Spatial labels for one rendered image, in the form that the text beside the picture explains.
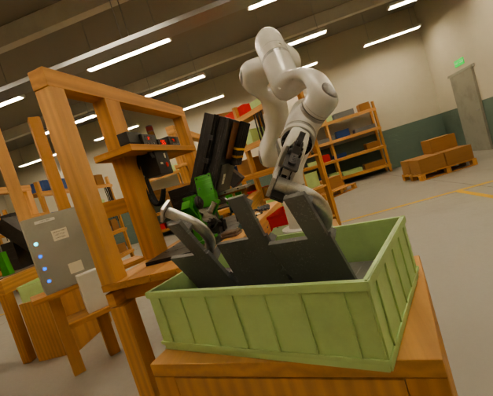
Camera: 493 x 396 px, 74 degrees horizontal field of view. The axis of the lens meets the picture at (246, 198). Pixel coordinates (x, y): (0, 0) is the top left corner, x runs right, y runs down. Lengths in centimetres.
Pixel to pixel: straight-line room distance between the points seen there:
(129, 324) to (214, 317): 100
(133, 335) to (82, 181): 78
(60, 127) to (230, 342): 130
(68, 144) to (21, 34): 510
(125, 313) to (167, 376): 83
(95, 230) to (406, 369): 140
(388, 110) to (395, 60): 153
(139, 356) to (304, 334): 125
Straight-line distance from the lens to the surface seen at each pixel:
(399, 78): 1180
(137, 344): 181
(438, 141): 830
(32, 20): 670
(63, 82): 190
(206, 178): 208
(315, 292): 64
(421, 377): 73
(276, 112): 132
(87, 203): 170
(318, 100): 81
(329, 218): 70
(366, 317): 63
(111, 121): 207
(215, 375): 88
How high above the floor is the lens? 119
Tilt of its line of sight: 4 degrees down
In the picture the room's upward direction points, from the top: 17 degrees counter-clockwise
